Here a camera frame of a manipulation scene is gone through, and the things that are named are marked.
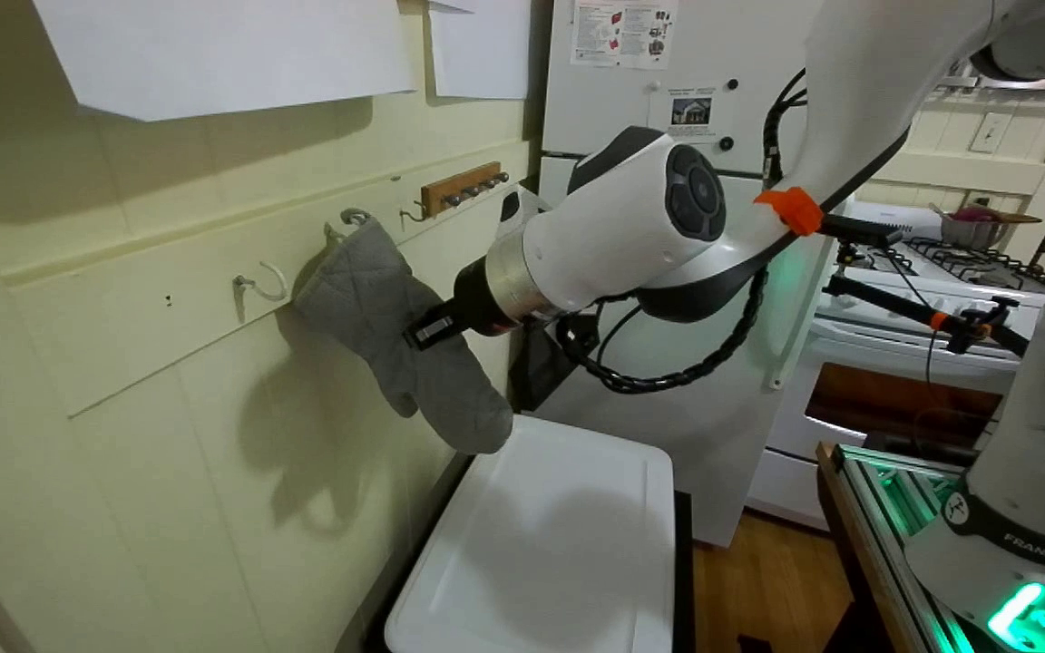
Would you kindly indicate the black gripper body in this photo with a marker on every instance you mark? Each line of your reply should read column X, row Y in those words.
column 482, row 300

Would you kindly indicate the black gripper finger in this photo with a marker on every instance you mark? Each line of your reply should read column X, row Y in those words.
column 433, row 327

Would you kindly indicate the grey quilted oven glove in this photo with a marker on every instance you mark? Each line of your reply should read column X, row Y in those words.
column 365, row 303

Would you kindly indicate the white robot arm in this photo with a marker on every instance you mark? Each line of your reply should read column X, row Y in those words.
column 618, row 230

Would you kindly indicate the robot base cart green lights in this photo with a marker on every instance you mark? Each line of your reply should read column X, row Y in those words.
column 873, row 509

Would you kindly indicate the wooden peg rack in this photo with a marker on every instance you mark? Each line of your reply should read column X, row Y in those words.
column 461, row 190

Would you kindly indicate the white refrigerator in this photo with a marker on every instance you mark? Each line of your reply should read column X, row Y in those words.
column 595, row 109

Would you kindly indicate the white plastic storage bin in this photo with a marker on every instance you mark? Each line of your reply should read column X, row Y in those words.
column 545, row 547

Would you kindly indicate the small white paper sheet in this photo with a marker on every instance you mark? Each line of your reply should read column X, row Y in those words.
column 481, row 48

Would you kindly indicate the black white sticker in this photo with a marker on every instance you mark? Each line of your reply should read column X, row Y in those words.
column 689, row 109

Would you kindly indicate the red white sticker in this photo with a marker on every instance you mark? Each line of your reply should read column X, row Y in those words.
column 624, row 32

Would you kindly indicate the large white paper sheet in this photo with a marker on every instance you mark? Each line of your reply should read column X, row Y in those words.
column 220, row 57

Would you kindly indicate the white kitchen stove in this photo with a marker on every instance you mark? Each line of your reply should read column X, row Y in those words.
column 860, row 402

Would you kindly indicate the metal cooking pot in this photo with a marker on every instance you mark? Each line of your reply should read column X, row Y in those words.
column 975, row 225

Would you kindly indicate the small metal wall hook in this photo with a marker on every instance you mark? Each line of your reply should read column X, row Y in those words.
column 284, row 285
column 411, row 213

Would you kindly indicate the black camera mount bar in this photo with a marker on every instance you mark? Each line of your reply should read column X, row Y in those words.
column 898, row 303

